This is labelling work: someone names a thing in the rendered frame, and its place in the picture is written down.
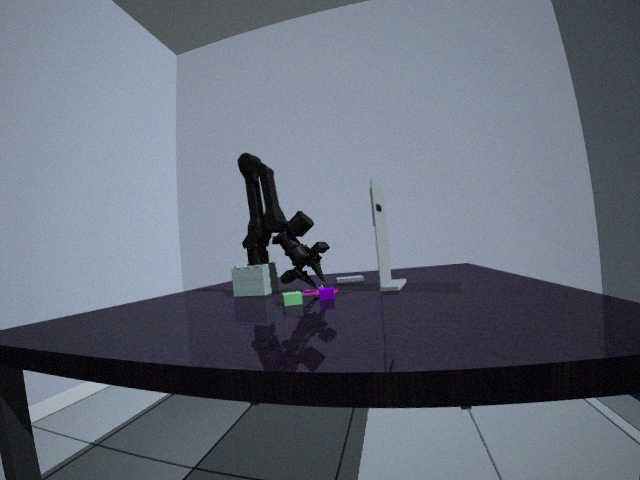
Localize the green rectangular block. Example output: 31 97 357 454
281 291 303 306

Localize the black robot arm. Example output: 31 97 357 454
237 153 314 266

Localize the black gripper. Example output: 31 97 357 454
280 241 330 288

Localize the magenta flat square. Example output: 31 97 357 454
302 288 341 296

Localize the grey panel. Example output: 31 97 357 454
369 179 406 291

